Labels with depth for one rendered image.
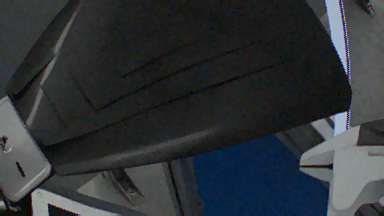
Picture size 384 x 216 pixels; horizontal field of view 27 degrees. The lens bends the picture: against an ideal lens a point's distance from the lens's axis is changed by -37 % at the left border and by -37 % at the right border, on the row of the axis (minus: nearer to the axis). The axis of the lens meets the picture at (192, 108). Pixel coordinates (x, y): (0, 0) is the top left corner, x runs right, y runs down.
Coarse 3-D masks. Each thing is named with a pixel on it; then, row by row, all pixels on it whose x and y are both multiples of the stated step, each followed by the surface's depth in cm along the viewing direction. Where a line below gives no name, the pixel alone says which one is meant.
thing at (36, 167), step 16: (0, 112) 62; (16, 112) 62; (0, 128) 61; (16, 128) 61; (0, 144) 60; (16, 144) 60; (32, 144) 60; (0, 160) 59; (16, 160) 59; (32, 160) 59; (0, 176) 58; (16, 176) 58; (32, 176) 58; (16, 192) 57
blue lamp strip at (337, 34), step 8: (328, 0) 79; (336, 0) 78; (328, 8) 81; (336, 8) 79; (336, 16) 80; (336, 24) 81; (336, 32) 83; (336, 40) 84; (336, 48) 85; (344, 48) 83; (344, 56) 84; (344, 64) 85; (336, 120) 94; (344, 120) 92; (336, 128) 95; (344, 128) 93
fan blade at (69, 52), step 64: (128, 0) 65; (192, 0) 65; (256, 0) 66; (64, 64) 63; (128, 64) 62; (192, 64) 63; (256, 64) 63; (320, 64) 65; (64, 128) 60; (128, 128) 61; (192, 128) 61; (256, 128) 62
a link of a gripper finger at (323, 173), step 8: (304, 168) 58; (312, 168) 58; (320, 168) 58; (328, 168) 57; (312, 176) 59; (320, 176) 58; (328, 176) 58; (368, 184) 57; (376, 184) 57; (368, 192) 57; (376, 192) 57; (328, 200) 57; (360, 200) 57; (368, 200) 57; (376, 200) 56; (328, 208) 57; (352, 208) 57
